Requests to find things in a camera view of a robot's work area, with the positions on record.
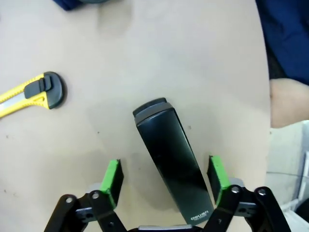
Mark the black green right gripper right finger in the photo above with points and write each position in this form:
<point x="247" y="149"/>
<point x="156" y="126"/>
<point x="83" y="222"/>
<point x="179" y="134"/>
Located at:
<point x="218" y="178"/>

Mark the person's bare forearm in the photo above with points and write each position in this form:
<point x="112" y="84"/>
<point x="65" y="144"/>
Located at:
<point x="289" y="104"/>

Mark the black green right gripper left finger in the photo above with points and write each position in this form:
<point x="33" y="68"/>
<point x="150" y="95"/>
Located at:
<point x="113" y="183"/>

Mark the black stapler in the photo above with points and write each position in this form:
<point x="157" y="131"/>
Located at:
<point x="169" y="154"/>

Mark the blue fabric item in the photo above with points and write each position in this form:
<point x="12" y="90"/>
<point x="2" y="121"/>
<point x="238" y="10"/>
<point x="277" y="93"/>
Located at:
<point x="70" y="4"/>

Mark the yellow black utility knife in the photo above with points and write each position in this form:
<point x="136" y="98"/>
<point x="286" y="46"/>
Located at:
<point x="36" y="95"/>

